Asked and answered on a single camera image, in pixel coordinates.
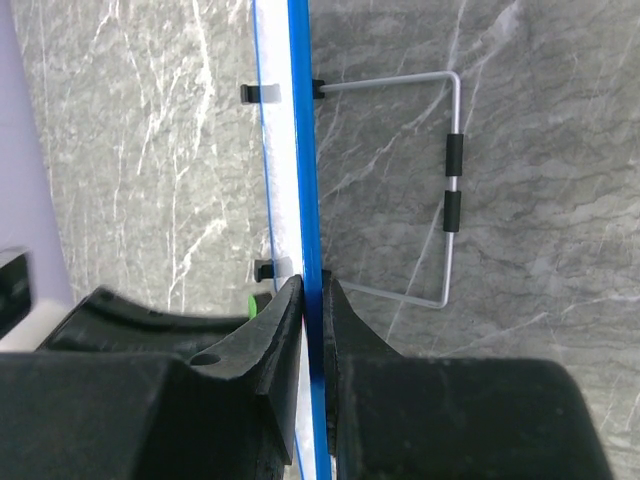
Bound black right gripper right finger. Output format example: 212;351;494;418
323;273;612;479

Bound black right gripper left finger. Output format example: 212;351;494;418
1;276;303;479

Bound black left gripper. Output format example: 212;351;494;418
1;247;248;353

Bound green black whiteboard eraser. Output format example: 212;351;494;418
248;292;273;319

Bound blue framed whiteboard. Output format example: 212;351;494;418
253;1;332;479

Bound grey wire easel stand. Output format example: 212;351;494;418
239;71;465;310

